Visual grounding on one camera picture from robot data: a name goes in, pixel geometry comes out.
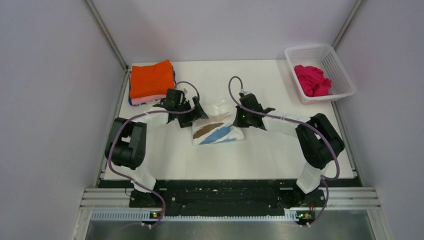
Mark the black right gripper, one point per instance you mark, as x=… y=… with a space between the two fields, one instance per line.
x=238 y=121

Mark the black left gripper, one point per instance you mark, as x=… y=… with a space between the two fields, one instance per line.
x=198 y=112

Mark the white printed t shirt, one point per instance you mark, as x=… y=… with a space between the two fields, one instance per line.
x=218 y=127

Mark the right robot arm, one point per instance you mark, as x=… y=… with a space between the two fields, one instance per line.
x=319 y=141

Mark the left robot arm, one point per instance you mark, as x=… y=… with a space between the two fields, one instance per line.
x=127 y=140

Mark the folded orange t shirt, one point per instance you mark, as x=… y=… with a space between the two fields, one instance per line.
x=155 y=70

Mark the folded pink t shirt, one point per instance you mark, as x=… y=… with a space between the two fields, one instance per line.
x=146 y=99

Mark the crumpled magenta t shirt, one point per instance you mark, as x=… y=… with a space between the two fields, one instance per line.
x=312 y=81

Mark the white plastic laundry basket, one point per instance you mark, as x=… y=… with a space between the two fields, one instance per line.
x=323 y=57

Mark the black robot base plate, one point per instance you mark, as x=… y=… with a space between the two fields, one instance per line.
x=218 y=198

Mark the aluminium frame rail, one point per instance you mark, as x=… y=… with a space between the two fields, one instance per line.
x=112 y=204

